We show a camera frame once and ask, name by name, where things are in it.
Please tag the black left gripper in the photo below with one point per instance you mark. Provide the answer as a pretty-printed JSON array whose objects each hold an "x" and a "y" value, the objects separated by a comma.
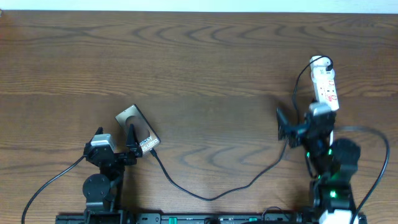
[{"x": 135, "y": 151}]

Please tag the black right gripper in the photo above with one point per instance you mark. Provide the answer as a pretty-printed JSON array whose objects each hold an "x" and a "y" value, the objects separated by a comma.
[{"x": 284, "y": 129}]

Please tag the rose gold Galaxy smartphone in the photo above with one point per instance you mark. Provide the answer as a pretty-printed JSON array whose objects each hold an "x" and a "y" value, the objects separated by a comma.
[{"x": 146, "y": 136}]

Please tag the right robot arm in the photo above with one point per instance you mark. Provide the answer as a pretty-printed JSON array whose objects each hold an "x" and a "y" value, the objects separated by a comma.
[{"x": 334, "y": 163}]

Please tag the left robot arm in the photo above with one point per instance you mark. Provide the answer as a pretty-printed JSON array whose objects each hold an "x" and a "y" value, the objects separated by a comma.
[{"x": 103, "y": 190}]

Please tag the white power strip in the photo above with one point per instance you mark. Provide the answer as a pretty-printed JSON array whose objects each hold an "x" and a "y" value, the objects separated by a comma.
[{"x": 322, "y": 75}]

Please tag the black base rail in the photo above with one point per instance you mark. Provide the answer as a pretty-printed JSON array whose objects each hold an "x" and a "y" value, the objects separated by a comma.
[{"x": 156, "y": 218}]

